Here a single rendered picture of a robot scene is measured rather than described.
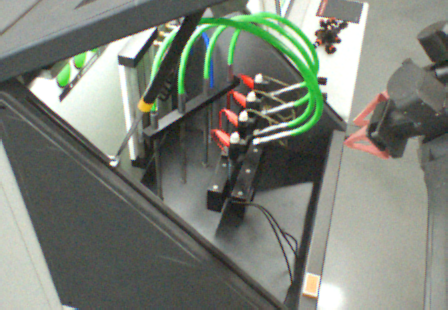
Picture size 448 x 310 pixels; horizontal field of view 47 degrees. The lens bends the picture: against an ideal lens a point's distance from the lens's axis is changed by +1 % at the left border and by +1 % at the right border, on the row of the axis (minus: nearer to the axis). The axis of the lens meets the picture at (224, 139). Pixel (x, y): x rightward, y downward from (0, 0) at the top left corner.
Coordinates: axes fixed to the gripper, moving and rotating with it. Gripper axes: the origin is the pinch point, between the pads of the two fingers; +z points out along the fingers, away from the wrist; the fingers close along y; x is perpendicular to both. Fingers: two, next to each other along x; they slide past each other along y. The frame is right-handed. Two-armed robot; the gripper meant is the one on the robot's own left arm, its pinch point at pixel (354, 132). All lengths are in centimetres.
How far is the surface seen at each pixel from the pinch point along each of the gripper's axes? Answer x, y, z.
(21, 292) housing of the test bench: -14, 44, 75
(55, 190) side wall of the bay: -30, 31, 32
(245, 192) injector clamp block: 9.1, 1.7, 41.1
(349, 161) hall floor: 104, -96, 124
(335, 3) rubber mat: 20, -98, 65
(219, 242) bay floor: 16, 12, 53
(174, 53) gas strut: -35.4, 17.3, -5.6
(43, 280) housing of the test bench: -15, 41, 63
